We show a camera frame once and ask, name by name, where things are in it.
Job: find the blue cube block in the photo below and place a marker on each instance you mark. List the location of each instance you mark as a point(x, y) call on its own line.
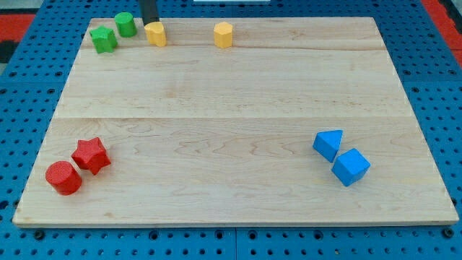
point(350, 167)

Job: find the blue triangle block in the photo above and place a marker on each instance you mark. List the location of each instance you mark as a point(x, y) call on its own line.
point(327, 143)

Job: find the red star block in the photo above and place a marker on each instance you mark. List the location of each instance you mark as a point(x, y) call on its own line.
point(91, 155)

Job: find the yellow hexagon block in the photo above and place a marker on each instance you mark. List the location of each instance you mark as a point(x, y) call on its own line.
point(223, 35)

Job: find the light wooden board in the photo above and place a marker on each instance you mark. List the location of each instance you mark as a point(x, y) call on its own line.
point(200, 136)

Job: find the green star block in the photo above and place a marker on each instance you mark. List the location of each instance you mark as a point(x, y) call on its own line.
point(103, 39)

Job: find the red cylinder block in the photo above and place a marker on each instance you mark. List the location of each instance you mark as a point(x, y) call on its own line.
point(63, 177)

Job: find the green cylinder block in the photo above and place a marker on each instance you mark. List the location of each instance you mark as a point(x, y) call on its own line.
point(125, 24)

